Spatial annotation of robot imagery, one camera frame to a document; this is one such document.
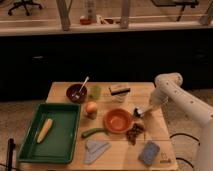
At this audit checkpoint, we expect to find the yellow corn cob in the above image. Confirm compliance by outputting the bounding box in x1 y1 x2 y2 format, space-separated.
37 118 53 143

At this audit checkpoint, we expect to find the orange red bowl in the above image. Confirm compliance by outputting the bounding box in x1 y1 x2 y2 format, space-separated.
103 108 133 134

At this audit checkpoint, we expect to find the green plastic tray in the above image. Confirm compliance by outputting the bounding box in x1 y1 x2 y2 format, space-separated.
17 103 81 164

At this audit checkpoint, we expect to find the blue sponge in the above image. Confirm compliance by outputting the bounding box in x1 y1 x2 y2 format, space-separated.
138 141 160 166

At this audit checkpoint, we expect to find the brown crumbs pile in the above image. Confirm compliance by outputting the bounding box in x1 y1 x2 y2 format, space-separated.
126 123 145 145

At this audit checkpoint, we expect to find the black office chair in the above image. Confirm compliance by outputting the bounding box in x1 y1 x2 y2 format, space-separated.
8 0 43 16

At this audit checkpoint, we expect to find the black pole left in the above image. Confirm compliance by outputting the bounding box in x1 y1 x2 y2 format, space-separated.
5 138 15 171

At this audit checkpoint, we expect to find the black cable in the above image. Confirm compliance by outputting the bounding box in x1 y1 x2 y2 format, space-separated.
169 132 201 171

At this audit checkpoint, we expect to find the dark brown bowl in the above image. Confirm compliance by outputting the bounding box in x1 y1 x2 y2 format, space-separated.
66 84 87 104

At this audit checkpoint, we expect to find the grey folded cloth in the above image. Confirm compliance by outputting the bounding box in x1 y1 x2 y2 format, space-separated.
84 140 111 164

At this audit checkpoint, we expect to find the orange egg on stand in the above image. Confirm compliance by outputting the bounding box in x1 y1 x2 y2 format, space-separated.
85 101 98 119

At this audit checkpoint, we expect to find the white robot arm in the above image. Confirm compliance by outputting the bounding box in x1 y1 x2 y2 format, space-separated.
150 73 213 171

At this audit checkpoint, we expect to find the white handled black brush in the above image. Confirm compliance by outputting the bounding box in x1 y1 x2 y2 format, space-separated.
133 105 153 118

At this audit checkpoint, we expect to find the red white object on shelf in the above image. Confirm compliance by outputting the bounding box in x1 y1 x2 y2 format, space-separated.
82 0 97 23

